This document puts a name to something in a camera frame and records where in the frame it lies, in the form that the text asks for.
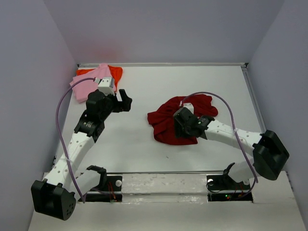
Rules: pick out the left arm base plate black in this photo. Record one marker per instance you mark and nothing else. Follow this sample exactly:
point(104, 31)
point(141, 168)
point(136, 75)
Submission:
point(110, 192)

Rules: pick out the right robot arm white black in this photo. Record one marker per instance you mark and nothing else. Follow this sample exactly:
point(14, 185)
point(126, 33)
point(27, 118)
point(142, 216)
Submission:
point(213, 130)

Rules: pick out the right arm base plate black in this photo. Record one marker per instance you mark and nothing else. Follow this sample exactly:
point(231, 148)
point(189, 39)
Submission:
point(220, 191)

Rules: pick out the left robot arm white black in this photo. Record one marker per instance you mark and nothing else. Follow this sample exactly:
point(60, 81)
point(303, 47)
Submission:
point(57, 194)

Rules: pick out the front table rail metal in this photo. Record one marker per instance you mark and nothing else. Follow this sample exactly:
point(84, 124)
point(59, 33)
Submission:
point(171, 172)

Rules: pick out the orange t shirt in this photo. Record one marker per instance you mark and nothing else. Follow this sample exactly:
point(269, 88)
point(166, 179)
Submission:
point(116, 72)

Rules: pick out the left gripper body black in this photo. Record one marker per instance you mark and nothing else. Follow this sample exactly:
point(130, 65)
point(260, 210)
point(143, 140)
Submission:
point(112, 106)

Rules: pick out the dark red t shirt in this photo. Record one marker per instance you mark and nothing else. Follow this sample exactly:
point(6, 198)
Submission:
point(163, 123)

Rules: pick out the back table rail white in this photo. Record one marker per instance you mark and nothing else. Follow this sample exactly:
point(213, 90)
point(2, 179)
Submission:
point(176, 64)

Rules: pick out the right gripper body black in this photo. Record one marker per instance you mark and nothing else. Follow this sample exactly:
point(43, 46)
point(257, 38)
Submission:
point(181, 130)

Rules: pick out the pink t shirt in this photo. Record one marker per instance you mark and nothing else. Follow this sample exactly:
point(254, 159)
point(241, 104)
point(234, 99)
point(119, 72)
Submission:
point(83, 89)

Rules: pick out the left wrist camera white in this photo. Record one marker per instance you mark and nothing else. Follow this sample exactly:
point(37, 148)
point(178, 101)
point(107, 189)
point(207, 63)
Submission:
point(106, 85)

